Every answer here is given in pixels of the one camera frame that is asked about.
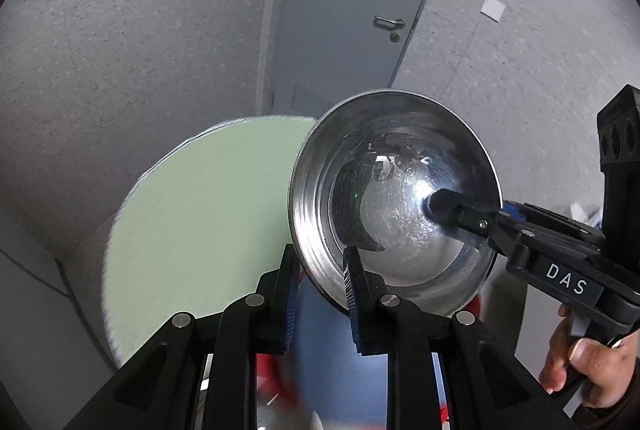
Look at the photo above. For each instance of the red plastic basin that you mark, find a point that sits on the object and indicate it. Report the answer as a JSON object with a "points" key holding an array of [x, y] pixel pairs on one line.
{"points": [[271, 385]]}

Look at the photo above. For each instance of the large steel bowl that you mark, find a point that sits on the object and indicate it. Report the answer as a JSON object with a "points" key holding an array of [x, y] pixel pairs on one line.
{"points": [[277, 418]]}

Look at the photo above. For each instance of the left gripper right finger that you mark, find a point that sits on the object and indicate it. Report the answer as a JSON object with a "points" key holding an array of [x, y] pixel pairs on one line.
{"points": [[442, 372]]}

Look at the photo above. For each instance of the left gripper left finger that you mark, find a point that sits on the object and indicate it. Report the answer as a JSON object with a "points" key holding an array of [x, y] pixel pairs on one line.
{"points": [[201, 372]]}

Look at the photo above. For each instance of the metal door handle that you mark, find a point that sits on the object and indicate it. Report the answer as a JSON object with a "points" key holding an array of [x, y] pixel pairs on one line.
{"points": [[392, 24]]}

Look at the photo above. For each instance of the green round tablecloth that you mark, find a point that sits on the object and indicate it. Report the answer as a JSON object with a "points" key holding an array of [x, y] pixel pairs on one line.
{"points": [[200, 227]]}

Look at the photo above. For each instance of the white wall switch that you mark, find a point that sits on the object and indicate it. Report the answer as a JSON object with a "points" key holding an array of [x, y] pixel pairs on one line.
{"points": [[493, 9]]}

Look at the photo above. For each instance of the medium steel bowl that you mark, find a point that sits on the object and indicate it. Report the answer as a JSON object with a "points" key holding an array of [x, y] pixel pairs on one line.
{"points": [[363, 178]]}

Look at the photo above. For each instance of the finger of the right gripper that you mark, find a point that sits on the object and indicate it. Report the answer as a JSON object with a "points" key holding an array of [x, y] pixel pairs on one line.
{"points": [[551, 221], [466, 217]]}

